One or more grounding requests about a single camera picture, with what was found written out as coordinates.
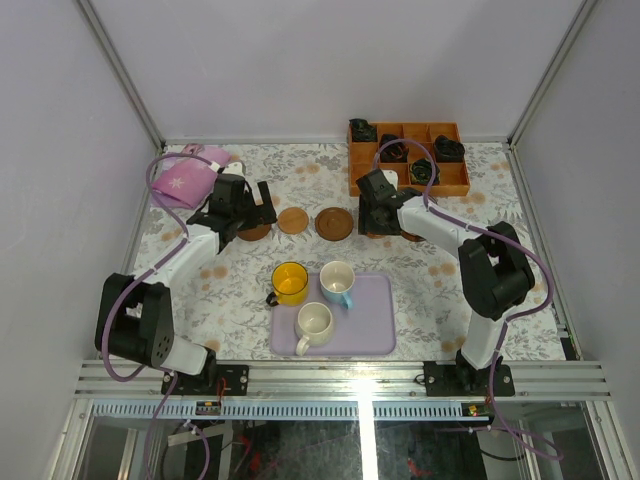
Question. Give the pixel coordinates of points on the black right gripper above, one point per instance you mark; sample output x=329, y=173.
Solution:
x=365, y=223

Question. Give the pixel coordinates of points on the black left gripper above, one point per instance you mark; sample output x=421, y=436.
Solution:
x=252, y=212

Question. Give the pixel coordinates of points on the dark brown coaster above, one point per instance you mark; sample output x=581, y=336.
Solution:
x=334, y=224
x=255, y=234
x=412, y=237

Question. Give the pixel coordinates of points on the yellow mug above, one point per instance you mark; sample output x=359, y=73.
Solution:
x=290, y=285

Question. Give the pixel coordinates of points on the light blue mug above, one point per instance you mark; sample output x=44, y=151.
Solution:
x=337, y=280

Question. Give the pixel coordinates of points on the cream white mug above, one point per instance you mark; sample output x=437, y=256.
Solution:
x=314, y=327

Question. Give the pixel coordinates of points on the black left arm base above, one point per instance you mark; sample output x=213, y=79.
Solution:
x=220, y=382

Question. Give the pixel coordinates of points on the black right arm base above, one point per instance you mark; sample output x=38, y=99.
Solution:
x=459, y=378

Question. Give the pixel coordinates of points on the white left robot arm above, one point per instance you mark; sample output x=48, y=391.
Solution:
x=136, y=319

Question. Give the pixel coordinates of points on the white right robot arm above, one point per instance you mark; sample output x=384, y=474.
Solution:
x=495, y=273

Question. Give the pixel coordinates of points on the dark green rolled sock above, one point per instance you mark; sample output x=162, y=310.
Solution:
x=421, y=172

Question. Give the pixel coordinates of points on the black rolled sock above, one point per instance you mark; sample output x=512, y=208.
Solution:
x=362, y=131
x=448, y=150
x=392, y=150

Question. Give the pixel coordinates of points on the orange wooden compartment box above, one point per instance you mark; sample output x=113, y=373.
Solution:
x=419, y=138

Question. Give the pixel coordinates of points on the pink folded cloth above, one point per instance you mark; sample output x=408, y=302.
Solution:
x=189, y=181

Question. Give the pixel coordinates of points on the lavender tray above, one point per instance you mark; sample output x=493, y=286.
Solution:
x=367, y=329

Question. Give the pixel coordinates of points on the aluminium front rail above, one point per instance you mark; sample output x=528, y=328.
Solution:
x=286, y=390

